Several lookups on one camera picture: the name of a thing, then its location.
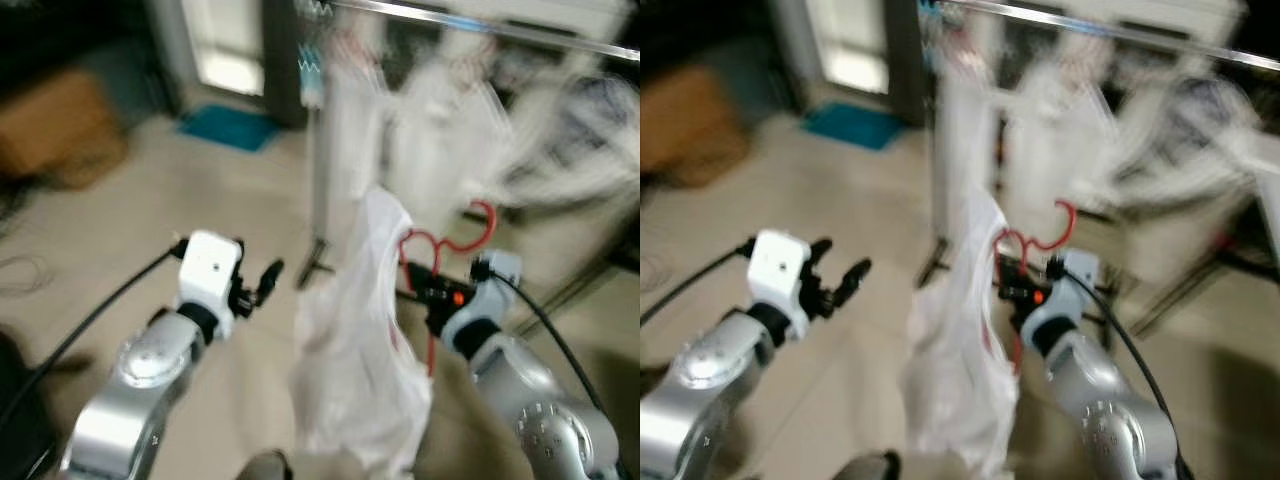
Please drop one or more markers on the white top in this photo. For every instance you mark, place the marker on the white top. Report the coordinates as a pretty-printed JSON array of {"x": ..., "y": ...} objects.
[
  {"x": 355, "y": 140},
  {"x": 965, "y": 140}
]

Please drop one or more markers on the large brown box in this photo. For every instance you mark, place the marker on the large brown box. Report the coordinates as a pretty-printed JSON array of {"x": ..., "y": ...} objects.
[
  {"x": 60, "y": 130},
  {"x": 690, "y": 130}
]

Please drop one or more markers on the red heart-neck hanger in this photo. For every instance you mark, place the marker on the red heart-neck hanger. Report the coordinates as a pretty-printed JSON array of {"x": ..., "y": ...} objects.
[
  {"x": 487, "y": 225},
  {"x": 1070, "y": 222}
]

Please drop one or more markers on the dark grey robot leg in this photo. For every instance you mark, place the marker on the dark grey robot leg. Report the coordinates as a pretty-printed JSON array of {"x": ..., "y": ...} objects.
[
  {"x": 265, "y": 467},
  {"x": 868, "y": 468}
]

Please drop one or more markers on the chrome clothes rack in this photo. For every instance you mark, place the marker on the chrome clothes rack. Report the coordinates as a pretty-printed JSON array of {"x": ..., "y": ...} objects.
[
  {"x": 1150, "y": 35},
  {"x": 500, "y": 30}
]

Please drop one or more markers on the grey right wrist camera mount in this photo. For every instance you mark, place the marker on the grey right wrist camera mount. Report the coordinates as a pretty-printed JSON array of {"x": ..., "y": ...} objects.
[
  {"x": 1075, "y": 285},
  {"x": 497, "y": 285}
]

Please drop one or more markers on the thin white shirt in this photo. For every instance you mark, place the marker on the thin white shirt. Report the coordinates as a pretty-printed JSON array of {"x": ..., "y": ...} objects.
[
  {"x": 950, "y": 380},
  {"x": 350, "y": 380}
]

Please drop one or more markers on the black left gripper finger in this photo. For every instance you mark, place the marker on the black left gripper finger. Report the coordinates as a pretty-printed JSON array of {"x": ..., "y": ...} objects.
[
  {"x": 820, "y": 251},
  {"x": 238, "y": 250},
  {"x": 270, "y": 278},
  {"x": 855, "y": 278}
]

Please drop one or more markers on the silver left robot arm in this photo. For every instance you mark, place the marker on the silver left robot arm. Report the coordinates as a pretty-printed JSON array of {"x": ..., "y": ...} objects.
[
  {"x": 700, "y": 390},
  {"x": 140, "y": 380}
]

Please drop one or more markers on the teal floor mat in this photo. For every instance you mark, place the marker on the teal floor mat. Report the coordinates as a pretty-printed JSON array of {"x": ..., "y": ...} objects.
[
  {"x": 850, "y": 125},
  {"x": 230, "y": 128}
]

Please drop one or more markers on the white grey garment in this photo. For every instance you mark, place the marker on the white grey garment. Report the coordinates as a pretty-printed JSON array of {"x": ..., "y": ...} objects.
[
  {"x": 570, "y": 150},
  {"x": 1180, "y": 150}
]

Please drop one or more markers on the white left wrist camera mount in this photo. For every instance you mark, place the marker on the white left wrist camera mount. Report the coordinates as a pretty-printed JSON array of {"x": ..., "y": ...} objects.
[
  {"x": 210, "y": 270},
  {"x": 780, "y": 270}
]

